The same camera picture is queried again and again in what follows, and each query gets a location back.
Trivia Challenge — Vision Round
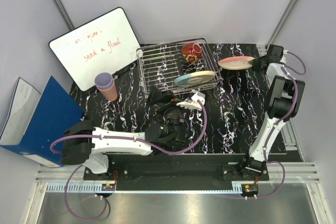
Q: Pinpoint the white dry-erase board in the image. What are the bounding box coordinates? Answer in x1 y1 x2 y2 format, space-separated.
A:
49 7 140 91

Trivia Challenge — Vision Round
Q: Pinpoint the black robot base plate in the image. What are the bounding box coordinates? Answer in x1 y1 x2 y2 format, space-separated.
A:
83 154 269 185

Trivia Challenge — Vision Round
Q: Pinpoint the cream pink plate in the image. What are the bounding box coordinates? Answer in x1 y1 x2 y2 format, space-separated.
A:
218 56 256 70

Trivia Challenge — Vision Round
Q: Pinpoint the blue binder folder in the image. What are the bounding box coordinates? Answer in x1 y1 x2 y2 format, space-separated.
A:
1 77 83 168

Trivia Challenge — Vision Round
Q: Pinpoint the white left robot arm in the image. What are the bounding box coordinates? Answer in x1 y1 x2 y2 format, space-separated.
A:
60 87 185 180

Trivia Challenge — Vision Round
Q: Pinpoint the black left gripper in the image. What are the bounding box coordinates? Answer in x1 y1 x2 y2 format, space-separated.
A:
147 86 194 146

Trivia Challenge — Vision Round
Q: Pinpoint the teal plate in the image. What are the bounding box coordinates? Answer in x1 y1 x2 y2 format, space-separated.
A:
174 71 215 87

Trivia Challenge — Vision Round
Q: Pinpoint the black marble pattern mat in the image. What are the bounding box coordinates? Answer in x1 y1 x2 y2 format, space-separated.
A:
68 42 287 155

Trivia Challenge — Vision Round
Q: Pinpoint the pink plastic cup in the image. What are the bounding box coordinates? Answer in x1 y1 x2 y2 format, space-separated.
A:
97 79 118 102

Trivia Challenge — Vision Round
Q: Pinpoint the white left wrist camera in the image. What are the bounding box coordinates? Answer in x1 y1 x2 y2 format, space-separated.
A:
176 90 205 110

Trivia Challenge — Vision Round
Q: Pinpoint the lilac plastic cup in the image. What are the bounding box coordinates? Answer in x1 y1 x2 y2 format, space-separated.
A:
95 72 114 90

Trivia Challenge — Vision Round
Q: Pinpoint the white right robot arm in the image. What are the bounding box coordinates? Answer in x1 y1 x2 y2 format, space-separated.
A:
238 44 307 180

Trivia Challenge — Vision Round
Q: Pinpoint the red floral ceramic bowl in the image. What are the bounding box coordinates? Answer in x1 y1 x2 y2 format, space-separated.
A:
182 43 202 63

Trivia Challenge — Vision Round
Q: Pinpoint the white slotted cable duct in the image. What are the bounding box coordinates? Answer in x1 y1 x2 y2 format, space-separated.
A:
46 182 258 194

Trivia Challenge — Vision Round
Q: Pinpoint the wire dish rack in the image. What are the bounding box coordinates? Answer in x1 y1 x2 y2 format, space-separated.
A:
136 38 222 95

